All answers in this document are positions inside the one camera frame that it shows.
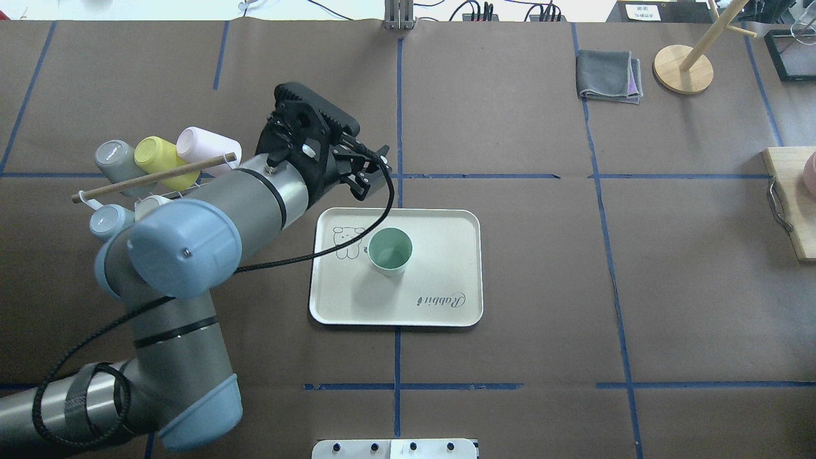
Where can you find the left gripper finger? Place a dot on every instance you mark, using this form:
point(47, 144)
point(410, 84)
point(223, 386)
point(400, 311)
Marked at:
point(361, 183)
point(360, 157)

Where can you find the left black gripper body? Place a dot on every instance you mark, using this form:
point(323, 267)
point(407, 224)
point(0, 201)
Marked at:
point(326, 180)

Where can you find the mint green cup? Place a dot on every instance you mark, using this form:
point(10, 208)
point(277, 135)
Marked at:
point(390, 251)

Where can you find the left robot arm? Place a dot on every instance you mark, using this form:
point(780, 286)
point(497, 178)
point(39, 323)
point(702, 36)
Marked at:
point(163, 367)

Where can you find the pink cup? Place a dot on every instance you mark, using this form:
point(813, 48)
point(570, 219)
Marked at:
point(196, 144)

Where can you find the yellow cup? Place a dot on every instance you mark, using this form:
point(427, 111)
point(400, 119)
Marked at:
point(154, 155)

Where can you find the beige cup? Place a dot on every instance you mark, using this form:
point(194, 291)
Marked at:
point(148, 205)

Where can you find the grey cup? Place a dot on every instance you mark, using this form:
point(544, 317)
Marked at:
point(116, 160)

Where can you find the blue cup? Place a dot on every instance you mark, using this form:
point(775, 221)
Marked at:
point(109, 220)

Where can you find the black glass tray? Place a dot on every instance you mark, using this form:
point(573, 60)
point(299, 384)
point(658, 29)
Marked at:
point(793, 61)

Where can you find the folded grey cloth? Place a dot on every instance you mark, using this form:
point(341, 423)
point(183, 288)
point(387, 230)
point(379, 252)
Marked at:
point(609, 75)

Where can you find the wooden mug tree stand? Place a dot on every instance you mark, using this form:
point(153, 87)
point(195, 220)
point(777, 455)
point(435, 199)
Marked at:
point(686, 70)

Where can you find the black label box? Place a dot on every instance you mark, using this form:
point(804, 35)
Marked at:
point(660, 11)

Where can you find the bamboo cutting board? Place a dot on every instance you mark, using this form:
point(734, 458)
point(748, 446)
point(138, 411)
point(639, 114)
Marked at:
point(792, 207)

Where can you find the pink bowl with ice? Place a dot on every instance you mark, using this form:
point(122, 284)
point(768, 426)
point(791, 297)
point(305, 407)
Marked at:
point(809, 175)

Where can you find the aluminium frame post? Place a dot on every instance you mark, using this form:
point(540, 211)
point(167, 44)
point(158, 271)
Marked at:
point(399, 15)

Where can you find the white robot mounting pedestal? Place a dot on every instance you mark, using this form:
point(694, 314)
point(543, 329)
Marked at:
point(397, 448)

